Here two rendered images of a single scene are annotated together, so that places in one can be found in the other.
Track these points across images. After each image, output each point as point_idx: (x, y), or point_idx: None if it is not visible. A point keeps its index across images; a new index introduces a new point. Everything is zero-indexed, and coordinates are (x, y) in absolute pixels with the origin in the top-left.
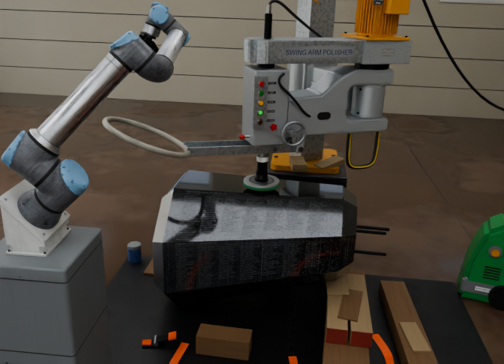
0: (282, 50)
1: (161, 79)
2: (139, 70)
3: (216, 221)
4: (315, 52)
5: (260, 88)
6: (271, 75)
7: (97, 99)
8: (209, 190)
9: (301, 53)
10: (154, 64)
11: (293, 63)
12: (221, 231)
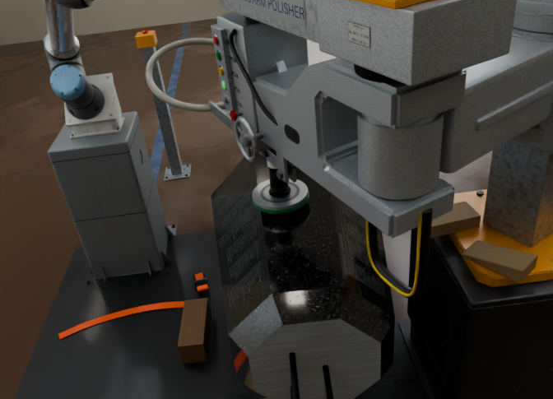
0: None
1: (65, 6)
2: None
3: (230, 206)
4: (259, 2)
5: (217, 48)
6: (228, 29)
7: (48, 15)
8: (257, 169)
9: None
10: None
11: (244, 15)
12: (222, 220)
